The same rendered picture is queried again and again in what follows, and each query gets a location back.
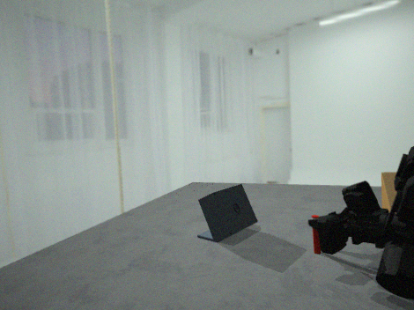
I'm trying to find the dark grey sloped panel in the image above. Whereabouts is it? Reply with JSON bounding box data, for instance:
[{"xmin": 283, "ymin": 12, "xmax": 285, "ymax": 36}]
[{"xmin": 197, "ymin": 184, "xmax": 258, "ymax": 242}]

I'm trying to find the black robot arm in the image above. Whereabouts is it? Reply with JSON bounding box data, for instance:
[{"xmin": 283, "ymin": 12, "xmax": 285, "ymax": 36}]
[{"xmin": 342, "ymin": 146, "xmax": 414, "ymax": 300}]

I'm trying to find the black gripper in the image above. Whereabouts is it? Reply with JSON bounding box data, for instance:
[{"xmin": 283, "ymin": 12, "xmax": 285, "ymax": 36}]
[{"xmin": 308, "ymin": 208, "xmax": 389, "ymax": 255}]

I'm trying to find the red peg with white band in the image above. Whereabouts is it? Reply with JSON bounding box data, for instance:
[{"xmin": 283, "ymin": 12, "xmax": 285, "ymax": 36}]
[{"xmin": 312, "ymin": 215, "xmax": 321, "ymax": 254}]

